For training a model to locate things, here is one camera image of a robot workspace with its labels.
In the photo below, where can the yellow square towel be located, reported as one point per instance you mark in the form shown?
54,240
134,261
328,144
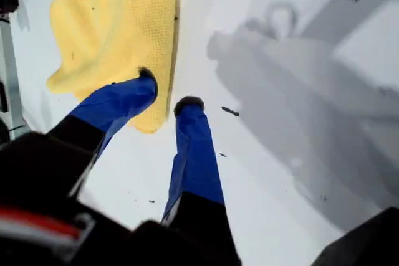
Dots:
124,29

